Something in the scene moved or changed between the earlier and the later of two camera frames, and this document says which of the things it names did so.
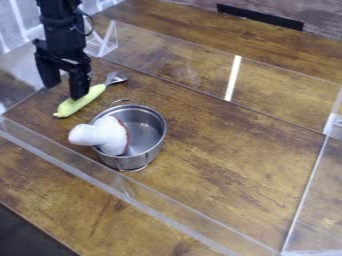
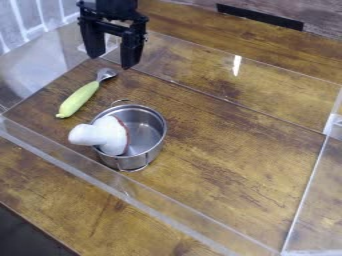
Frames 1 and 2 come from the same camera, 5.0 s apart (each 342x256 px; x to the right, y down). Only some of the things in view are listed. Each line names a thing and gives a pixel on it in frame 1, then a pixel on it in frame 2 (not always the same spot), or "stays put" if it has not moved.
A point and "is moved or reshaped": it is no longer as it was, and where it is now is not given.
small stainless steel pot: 146,127 stays put
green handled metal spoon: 70,105 is moved or reshaped
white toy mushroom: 107,133 stays put
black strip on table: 262,17 stays put
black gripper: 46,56 to 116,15
